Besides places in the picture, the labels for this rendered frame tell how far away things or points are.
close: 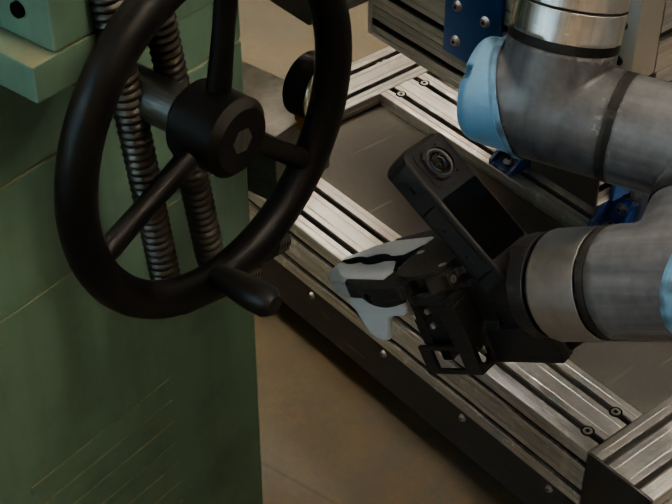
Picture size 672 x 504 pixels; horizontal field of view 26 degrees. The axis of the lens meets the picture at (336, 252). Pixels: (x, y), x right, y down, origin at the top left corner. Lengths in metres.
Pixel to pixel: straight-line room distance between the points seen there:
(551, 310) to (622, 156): 0.11
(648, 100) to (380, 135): 1.13
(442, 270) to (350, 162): 1.02
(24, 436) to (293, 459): 0.64
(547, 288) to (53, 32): 0.36
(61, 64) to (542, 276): 0.35
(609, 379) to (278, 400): 0.48
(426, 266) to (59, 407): 0.44
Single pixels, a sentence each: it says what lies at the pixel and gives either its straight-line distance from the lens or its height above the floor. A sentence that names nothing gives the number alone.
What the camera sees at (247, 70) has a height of 0.62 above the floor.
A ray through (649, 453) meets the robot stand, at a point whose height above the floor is 0.23.
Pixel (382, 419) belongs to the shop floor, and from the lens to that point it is 1.93.
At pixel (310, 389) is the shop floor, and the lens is 1.96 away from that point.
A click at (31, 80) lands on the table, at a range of 1.00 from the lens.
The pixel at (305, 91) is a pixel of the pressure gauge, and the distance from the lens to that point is 1.30.
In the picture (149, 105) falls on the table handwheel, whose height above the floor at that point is 0.82.
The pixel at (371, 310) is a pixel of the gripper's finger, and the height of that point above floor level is 0.67.
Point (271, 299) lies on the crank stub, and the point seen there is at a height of 0.70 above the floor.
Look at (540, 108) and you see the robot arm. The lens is 0.96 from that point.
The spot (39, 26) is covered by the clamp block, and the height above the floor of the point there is 0.89.
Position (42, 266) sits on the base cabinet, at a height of 0.61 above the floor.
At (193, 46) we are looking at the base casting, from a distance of 1.26.
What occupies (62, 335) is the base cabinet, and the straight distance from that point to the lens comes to 1.28.
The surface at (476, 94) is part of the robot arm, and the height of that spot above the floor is 0.85.
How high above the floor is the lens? 1.39
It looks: 40 degrees down
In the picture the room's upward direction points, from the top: straight up
